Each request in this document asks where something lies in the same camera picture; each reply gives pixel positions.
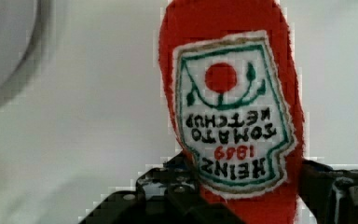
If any red plush ketchup bottle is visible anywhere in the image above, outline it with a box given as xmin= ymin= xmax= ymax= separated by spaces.
xmin=158 ymin=0 xmax=304 ymax=224

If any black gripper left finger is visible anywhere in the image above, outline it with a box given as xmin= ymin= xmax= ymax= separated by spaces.
xmin=135 ymin=152 xmax=200 ymax=202

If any metal oval strainer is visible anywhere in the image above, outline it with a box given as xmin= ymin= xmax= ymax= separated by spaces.
xmin=0 ymin=0 xmax=55 ymax=109

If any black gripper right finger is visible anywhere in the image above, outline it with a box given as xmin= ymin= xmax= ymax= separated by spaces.
xmin=298 ymin=160 xmax=358 ymax=224

